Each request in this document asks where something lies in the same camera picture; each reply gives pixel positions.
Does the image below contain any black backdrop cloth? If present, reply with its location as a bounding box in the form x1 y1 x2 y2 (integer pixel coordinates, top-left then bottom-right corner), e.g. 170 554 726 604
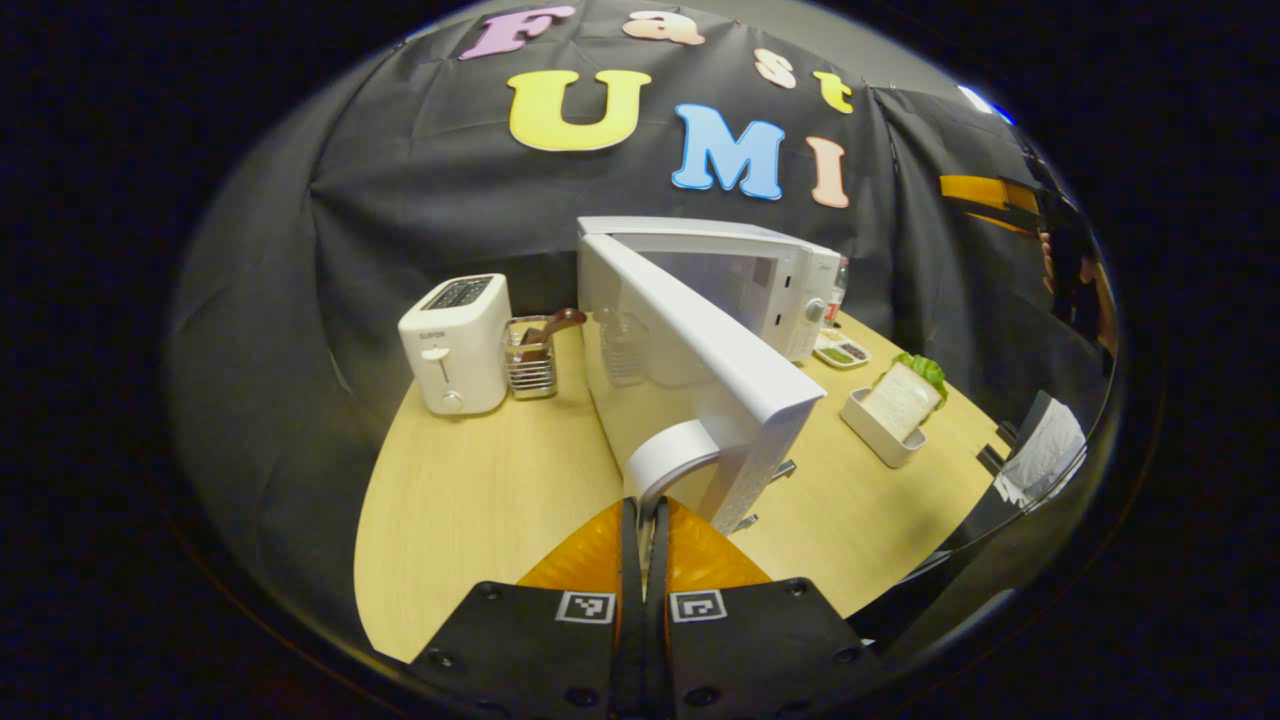
165 0 1116 641

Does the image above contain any white divided bean dish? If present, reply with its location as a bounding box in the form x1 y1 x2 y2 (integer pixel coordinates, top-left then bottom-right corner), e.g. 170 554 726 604
813 330 872 370

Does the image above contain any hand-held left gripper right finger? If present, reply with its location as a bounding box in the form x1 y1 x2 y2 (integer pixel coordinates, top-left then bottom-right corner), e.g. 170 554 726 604
645 497 886 716

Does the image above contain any white toaster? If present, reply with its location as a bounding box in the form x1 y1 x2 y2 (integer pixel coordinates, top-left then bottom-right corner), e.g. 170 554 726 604
398 273 513 416

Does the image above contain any white cloth on chair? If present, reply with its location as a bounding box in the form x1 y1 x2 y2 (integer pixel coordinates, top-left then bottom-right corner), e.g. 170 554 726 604
995 395 1088 511

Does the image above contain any metal wire utensil holder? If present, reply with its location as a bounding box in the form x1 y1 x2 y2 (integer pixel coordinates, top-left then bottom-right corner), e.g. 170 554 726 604
503 315 559 401

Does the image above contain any white rectangular tray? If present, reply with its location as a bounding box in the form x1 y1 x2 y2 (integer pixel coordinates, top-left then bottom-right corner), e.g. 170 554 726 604
840 387 928 469

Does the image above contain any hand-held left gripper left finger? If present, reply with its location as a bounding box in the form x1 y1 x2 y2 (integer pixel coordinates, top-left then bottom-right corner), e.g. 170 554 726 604
405 497 646 716

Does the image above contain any white microwave oven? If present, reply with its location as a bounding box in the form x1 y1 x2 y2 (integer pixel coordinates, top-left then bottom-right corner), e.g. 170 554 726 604
577 215 843 536

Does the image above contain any brown wooden spoon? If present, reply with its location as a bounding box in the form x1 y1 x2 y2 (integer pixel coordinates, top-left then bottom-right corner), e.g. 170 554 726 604
520 307 588 361

